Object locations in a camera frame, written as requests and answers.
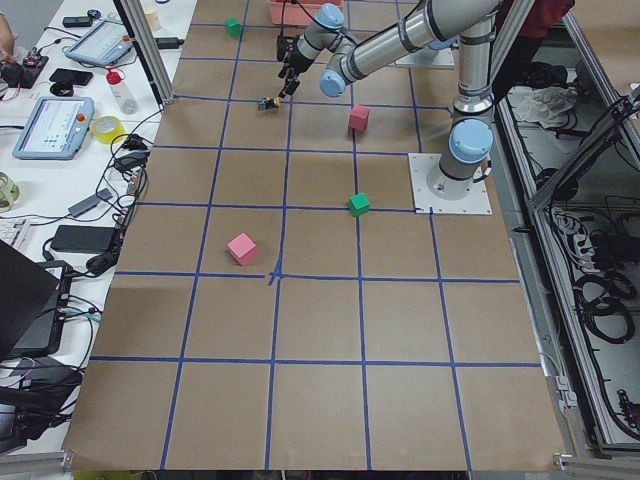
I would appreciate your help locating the aluminium frame post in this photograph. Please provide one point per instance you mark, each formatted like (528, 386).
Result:
(133, 18)

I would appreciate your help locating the pink cube near centre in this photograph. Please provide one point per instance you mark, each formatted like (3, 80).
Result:
(243, 249)

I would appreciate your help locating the green cube far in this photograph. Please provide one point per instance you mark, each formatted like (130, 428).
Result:
(233, 27)

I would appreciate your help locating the pink foam cube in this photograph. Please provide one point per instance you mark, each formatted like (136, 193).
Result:
(359, 117)

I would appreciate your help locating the teach pendant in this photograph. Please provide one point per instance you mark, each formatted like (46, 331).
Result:
(56, 129)
(104, 44)

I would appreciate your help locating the green cube near base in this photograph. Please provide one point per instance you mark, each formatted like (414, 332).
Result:
(359, 204)

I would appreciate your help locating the white squeeze bottle red cap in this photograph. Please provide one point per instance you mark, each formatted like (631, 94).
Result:
(122, 94)

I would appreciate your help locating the black power adapter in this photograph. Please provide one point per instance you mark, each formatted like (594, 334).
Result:
(82, 239)

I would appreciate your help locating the teach pendant far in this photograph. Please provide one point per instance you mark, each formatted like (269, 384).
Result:
(104, 44)

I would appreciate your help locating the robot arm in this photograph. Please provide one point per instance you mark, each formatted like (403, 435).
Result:
(428, 26)

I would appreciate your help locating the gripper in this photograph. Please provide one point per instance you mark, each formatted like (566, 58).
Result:
(297, 61)

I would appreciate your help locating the pink plastic tray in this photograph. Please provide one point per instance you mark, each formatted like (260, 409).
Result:
(287, 13)

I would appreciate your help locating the yellow tape roll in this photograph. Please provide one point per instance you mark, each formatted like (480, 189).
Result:
(108, 130)

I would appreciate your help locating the black laptop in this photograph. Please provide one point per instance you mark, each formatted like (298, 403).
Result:
(33, 296)

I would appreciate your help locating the white crumpled cloth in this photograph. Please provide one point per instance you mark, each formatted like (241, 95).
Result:
(549, 107)

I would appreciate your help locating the person in red shirt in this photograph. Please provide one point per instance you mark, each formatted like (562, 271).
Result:
(541, 17)

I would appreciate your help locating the black smartphone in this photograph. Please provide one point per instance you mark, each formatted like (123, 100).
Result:
(75, 77)

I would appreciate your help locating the teach pendant near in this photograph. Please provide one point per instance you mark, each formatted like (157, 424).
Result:
(56, 129)

